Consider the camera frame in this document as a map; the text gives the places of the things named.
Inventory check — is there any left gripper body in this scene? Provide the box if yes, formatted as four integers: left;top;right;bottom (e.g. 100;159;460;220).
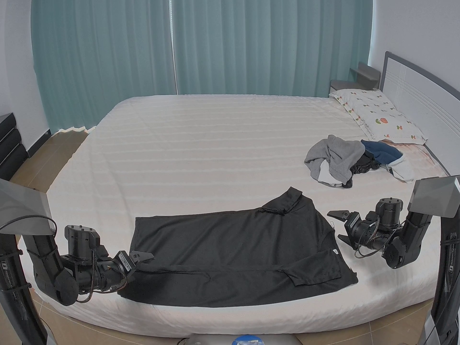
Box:
107;251;139;283

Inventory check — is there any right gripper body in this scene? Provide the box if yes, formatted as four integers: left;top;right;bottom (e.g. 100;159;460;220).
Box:
344;212;379;251

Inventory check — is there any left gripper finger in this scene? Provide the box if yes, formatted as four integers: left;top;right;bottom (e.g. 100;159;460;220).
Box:
129;250;155;264

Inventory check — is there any black shirt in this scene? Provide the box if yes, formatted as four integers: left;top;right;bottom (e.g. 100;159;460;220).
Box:
119;186;359;307

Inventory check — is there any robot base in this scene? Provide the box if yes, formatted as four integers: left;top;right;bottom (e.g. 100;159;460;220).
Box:
187;333;299;345

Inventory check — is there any pile of clothes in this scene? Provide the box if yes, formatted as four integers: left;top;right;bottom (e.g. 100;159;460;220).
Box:
304;134;414;189

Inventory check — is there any white printed pillow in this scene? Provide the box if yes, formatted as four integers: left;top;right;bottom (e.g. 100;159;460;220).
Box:
329;88;429;144

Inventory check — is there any bed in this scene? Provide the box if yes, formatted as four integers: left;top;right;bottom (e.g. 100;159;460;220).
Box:
47;51;460;339

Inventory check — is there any grey bedside table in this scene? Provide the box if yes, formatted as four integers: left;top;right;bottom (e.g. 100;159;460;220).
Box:
330;62;381;94

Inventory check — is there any black chest of drawers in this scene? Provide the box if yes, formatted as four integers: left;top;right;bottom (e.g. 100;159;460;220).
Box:
0;112;29;182

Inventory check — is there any blue-green curtain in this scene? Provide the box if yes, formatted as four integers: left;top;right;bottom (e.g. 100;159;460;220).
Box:
172;0;372;98
32;0;178;134

